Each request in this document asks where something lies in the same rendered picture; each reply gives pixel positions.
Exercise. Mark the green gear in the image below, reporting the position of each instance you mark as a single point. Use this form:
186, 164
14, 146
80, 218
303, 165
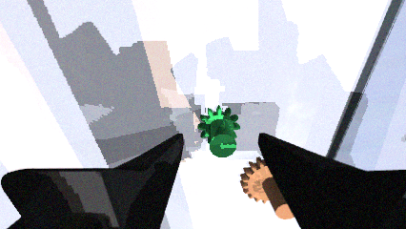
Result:
219, 128

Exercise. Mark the grey flat board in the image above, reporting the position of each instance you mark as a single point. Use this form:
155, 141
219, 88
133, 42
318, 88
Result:
372, 134

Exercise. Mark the brown gear with handle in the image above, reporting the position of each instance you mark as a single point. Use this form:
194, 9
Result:
258, 183

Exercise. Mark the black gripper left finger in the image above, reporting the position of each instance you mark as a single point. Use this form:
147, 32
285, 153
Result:
133, 195

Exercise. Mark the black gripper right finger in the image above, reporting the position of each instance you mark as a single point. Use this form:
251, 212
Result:
324, 193

